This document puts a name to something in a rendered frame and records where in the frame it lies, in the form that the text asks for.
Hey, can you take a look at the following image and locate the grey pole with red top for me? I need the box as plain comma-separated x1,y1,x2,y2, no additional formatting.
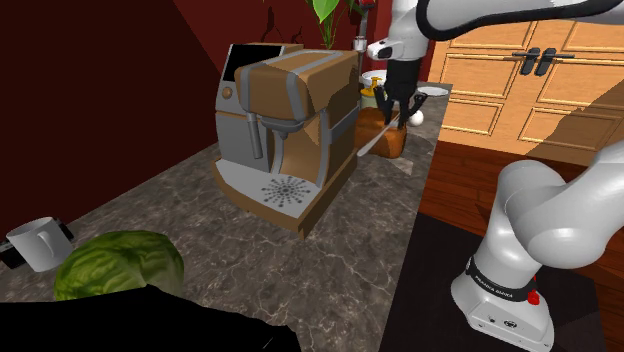
352,0,377,54

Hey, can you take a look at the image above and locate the brown bread loaf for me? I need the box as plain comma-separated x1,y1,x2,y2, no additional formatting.
352,106,409,160

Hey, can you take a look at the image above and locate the green lettuce head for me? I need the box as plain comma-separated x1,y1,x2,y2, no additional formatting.
52,229,186,302

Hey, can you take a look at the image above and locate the yellow soap dispenser bottle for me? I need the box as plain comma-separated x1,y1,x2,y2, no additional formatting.
360,76,385,110

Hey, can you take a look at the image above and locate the green leafy plant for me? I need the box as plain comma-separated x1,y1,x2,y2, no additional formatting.
303,0,364,50

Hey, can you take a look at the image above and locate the large black object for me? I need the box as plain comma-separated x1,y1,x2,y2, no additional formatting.
0,284,303,352

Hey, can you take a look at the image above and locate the brown and grey coffee machine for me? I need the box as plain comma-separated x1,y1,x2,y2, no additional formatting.
211,42,362,241

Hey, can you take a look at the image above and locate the light wooden double door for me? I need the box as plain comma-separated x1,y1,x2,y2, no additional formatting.
427,18,624,168

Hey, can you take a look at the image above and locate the silver knife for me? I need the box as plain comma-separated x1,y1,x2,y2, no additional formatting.
356,114,403,158

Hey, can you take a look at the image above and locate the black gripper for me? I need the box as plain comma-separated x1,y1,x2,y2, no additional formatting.
373,58,430,131

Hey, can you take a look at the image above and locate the dark robot stand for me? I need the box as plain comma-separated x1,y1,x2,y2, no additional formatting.
379,211,607,352

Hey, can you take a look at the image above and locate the white bowl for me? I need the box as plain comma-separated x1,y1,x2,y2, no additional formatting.
361,69,389,89

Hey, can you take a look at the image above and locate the white mug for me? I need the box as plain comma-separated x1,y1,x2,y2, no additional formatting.
5,216,75,273

